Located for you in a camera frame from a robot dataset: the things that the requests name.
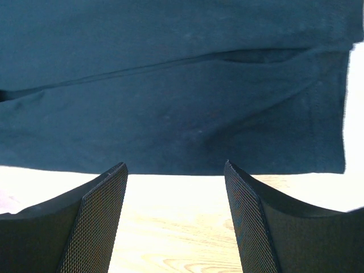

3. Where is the black t-shirt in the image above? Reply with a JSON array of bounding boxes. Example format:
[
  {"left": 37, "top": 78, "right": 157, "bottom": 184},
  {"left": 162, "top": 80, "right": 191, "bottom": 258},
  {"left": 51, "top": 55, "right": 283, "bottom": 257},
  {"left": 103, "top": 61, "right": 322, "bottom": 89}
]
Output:
[{"left": 1, "top": 1, "right": 363, "bottom": 176}]

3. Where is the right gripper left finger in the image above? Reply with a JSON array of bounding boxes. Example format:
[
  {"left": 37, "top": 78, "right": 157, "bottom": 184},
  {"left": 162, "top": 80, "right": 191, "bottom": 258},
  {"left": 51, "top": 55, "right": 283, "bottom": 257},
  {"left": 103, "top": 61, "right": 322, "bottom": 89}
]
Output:
[{"left": 1, "top": 163, "right": 128, "bottom": 273}]

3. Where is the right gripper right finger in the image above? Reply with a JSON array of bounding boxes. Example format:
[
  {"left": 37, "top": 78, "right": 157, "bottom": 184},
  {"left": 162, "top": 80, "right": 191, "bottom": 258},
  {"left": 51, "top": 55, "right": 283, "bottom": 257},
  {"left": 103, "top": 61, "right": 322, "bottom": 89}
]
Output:
[{"left": 224, "top": 162, "right": 363, "bottom": 273}]

